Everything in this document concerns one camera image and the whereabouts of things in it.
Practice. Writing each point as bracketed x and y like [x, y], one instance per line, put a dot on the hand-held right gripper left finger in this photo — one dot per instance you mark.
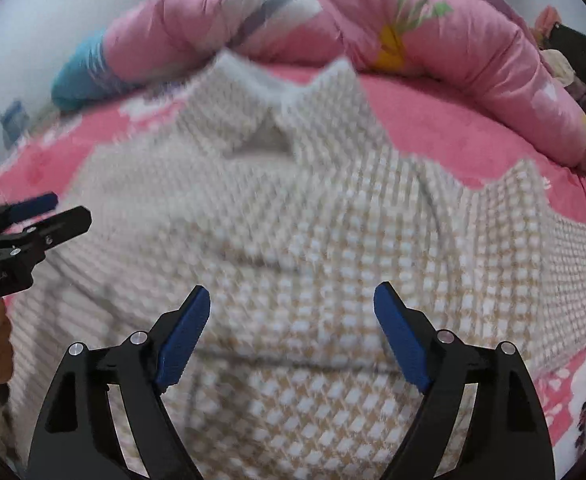
[185, 332]

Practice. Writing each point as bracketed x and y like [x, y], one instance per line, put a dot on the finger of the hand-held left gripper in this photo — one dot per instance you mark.
[65, 225]
[33, 205]

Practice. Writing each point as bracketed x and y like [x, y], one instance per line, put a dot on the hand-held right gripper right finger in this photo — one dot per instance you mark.
[398, 332]

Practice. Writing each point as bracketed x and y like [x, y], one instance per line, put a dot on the beige checked knit sweater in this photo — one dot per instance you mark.
[298, 210]

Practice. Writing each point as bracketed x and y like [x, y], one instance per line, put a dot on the pile of clothes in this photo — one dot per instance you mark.
[560, 60]

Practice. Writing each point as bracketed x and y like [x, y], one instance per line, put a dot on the small blue box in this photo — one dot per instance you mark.
[13, 122]

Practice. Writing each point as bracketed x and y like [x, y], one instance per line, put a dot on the blue pillow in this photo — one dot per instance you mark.
[80, 77]

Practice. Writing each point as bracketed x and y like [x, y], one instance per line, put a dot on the pink floral blanket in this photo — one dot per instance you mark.
[423, 125]

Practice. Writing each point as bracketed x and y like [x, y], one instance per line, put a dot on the pink printed quilt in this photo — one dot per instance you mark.
[363, 10]

